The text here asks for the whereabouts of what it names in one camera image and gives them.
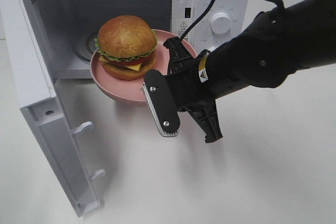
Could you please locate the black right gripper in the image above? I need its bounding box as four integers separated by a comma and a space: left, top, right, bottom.
163, 37, 223, 143

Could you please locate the pink round plate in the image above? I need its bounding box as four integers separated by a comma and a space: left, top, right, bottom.
90, 29, 198, 108

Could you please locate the toy burger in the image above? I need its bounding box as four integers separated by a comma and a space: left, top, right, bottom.
95, 15, 158, 81

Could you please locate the white microwave door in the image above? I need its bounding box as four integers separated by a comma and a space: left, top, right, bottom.
1, 0, 104, 216

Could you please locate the upper white round knob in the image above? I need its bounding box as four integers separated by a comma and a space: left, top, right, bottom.
210, 10, 232, 35

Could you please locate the glass microwave turntable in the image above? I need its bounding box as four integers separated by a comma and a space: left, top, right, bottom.
71, 30, 98, 63

